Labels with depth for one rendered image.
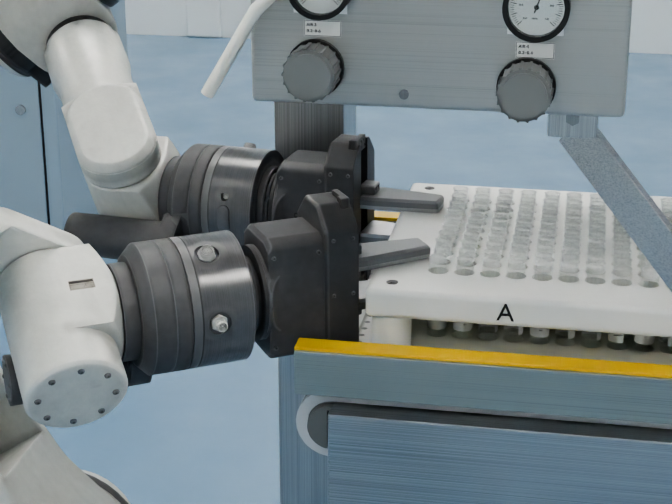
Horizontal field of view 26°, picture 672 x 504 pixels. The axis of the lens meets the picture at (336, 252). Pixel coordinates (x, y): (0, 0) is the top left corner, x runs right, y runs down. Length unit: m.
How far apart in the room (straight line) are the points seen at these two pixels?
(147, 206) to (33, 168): 2.38
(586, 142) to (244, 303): 0.24
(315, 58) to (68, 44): 0.52
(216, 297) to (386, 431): 0.15
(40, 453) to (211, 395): 1.68
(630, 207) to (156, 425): 1.99
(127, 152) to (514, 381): 0.38
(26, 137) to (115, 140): 2.35
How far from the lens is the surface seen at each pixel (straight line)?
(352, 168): 1.10
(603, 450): 0.97
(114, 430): 2.80
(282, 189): 1.12
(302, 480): 1.34
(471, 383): 0.95
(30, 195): 3.56
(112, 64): 1.30
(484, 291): 0.96
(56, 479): 1.25
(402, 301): 0.96
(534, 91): 0.82
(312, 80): 0.84
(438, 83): 0.85
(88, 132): 1.19
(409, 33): 0.85
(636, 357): 0.99
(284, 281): 0.96
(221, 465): 2.65
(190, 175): 1.14
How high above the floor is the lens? 1.26
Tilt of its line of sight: 20 degrees down
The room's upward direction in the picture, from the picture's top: straight up
